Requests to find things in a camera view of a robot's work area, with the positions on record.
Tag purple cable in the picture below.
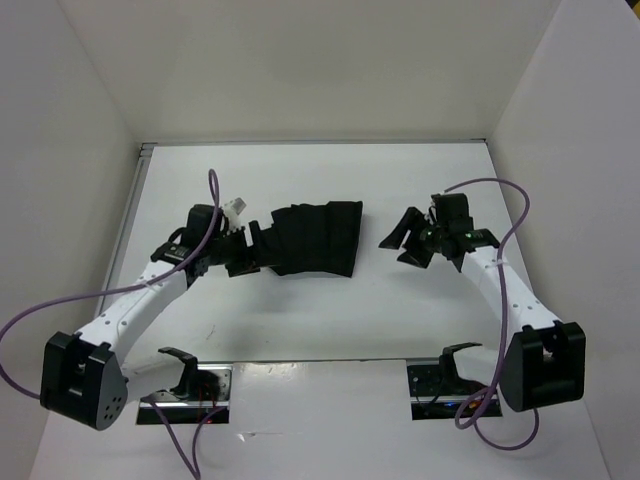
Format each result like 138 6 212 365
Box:
0 168 224 480
442 178 542 450

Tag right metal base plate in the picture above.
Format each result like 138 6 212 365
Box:
406 359 483 421

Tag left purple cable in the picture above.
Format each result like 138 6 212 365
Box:
0 168 224 480

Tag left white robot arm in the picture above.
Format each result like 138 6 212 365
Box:
40 213 248 431

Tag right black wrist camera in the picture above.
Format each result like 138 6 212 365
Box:
432 193 474 234

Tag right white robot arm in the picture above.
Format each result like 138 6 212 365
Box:
379 207 586 412

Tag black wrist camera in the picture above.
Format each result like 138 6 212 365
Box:
181 204 214 248
432 193 474 234

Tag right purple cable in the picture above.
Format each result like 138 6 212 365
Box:
442 178 542 450

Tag metal base plate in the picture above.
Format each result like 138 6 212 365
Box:
406 359 483 421
150 363 233 425

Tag black pleated skirt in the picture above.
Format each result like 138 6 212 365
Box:
250 201 363 278

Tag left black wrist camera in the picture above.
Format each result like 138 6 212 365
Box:
181 204 214 248

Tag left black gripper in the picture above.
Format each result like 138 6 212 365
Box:
205 220 282 277

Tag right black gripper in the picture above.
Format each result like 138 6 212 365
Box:
379 206 448 269

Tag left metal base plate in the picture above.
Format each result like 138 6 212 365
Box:
150 363 233 425

